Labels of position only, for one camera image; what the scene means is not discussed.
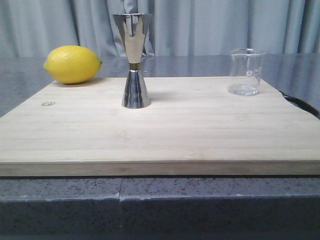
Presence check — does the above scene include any steel double jigger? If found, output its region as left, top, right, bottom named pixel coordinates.
left=113, top=13, right=151, bottom=109

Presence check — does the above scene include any clear glass beaker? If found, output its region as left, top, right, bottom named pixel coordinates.
left=227, top=48, right=266, bottom=96

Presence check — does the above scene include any wooden cutting board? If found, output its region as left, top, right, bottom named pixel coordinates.
left=0, top=77, right=320, bottom=177

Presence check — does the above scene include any yellow lemon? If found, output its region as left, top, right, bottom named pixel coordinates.
left=43, top=45, right=102, bottom=84

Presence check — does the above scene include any grey curtain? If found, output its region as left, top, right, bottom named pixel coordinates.
left=0, top=0, right=320, bottom=58

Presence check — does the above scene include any black cutting board handle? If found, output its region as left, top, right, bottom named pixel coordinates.
left=280, top=91, right=320, bottom=119

